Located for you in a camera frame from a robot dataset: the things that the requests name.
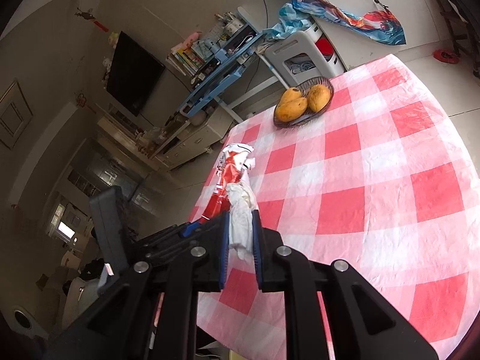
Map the white plastic bag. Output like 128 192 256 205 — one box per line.
224 157 260 261

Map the red white snack wrapper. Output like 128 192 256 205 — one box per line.
199 143 254 224

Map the cream tv cabinet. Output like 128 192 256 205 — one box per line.
97 107 233 172

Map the pink kettlebell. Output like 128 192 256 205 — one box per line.
189 110 208 127

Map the yellow mango front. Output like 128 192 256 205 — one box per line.
274 97 308 123

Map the yellow mango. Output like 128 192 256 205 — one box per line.
307 84 331 113
278 88 303 106
274 97 308 123

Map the red white checkered tablecloth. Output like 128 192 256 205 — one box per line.
187 53 480 360

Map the dark wicker fruit basket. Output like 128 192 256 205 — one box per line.
273 76 335 128

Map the blue children's study desk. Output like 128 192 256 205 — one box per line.
176 6 262 123

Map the yellow mango left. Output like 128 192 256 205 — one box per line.
278 88 303 106

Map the yellow mango right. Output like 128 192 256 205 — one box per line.
307 84 331 113

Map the row of books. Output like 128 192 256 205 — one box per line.
169 45 205 77

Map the white plastic stool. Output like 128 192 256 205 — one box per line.
264 23 346 87

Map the pink plush toy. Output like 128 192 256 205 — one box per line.
171 32 202 54

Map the white pen holder cup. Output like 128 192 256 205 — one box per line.
224 18 244 37

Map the blue crumpled cloth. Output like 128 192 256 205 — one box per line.
263 2 313 41

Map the red slipper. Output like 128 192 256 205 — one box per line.
433 49 460 64

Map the dark wooden chair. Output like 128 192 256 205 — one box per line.
435 0 479 78

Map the black wall television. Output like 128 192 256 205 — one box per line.
106 32 165 116

